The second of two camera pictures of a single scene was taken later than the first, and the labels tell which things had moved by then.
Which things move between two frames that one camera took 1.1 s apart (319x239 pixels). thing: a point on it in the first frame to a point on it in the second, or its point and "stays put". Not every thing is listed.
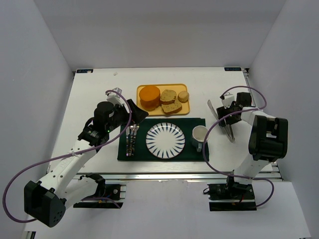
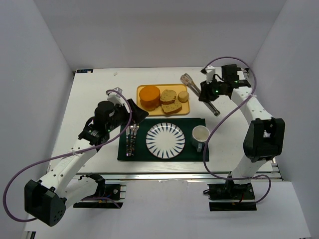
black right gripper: (225, 117) to (206, 91)
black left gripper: (128, 112) stays put
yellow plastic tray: (178, 88) stays put
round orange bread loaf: (150, 97) stays put
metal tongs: (232, 137) to (189, 82)
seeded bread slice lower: (171, 108) stays put
